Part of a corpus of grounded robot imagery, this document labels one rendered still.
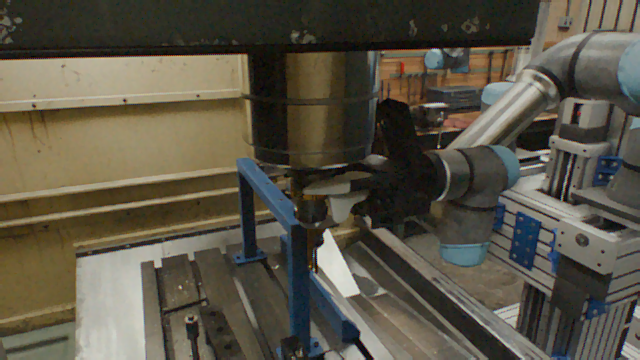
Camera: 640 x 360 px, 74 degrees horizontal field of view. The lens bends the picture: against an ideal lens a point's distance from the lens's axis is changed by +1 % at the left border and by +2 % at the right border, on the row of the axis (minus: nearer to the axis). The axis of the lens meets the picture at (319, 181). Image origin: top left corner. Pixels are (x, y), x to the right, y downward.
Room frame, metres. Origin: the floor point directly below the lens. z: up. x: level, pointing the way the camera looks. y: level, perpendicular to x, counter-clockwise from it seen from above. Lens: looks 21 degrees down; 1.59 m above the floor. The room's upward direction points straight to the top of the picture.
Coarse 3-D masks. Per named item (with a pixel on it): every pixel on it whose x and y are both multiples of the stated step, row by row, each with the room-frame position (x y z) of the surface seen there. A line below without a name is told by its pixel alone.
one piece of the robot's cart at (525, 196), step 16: (528, 176) 1.44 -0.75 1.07; (544, 176) 1.44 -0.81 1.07; (512, 192) 1.28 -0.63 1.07; (528, 192) 1.28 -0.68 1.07; (512, 208) 1.26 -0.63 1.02; (528, 208) 1.21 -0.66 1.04; (544, 208) 1.16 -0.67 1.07; (560, 208) 1.15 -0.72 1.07; (576, 208) 1.15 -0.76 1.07; (512, 224) 1.25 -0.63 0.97; (544, 224) 1.15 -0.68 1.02; (496, 240) 1.30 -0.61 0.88; (544, 240) 1.14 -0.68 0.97; (496, 256) 1.30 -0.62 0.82; (544, 256) 1.14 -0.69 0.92; (512, 272) 1.22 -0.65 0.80; (528, 272) 1.17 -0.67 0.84; (544, 272) 1.13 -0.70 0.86; (544, 288) 1.11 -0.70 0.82
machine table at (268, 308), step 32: (224, 256) 1.21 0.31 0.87; (160, 288) 1.04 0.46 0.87; (192, 288) 0.99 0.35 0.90; (224, 288) 0.99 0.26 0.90; (256, 288) 0.99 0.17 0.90; (256, 320) 0.87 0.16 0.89; (288, 320) 0.86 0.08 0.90; (320, 320) 0.86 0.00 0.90; (160, 352) 0.75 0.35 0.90; (256, 352) 0.75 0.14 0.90; (352, 352) 0.75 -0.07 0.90; (384, 352) 0.75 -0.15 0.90
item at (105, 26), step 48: (0, 0) 0.28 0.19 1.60; (48, 0) 0.29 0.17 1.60; (96, 0) 0.30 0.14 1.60; (144, 0) 0.31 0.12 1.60; (192, 0) 0.32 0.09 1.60; (240, 0) 0.34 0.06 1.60; (288, 0) 0.35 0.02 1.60; (336, 0) 0.37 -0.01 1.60; (384, 0) 0.38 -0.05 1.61; (432, 0) 0.40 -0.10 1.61; (480, 0) 0.42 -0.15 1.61; (528, 0) 0.45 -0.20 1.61; (0, 48) 0.28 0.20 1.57; (48, 48) 0.29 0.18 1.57; (96, 48) 0.30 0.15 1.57; (144, 48) 0.31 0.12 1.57; (192, 48) 0.32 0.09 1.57; (240, 48) 0.34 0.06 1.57; (288, 48) 0.35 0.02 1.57; (336, 48) 0.37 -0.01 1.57; (384, 48) 0.39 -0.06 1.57; (432, 48) 0.41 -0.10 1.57
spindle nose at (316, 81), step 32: (256, 64) 0.43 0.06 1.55; (288, 64) 0.41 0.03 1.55; (320, 64) 0.41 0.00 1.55; (352, 64) 0.42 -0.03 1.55; (256, 96) 0.43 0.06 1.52; (288, 96) 0.41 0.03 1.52; (320, 96) 0.41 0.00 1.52; (352, 96) 0.43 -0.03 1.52; (256, 128) 0.43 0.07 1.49; (288, 128) 0.41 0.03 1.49; (320, 128) 0.41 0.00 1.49; (352, 128) 0.43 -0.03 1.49; (256, 160) 0.45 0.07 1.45; (288, 160) 0.42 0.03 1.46; (320, 160) 0.41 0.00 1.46; (352, 160) 0.43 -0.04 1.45
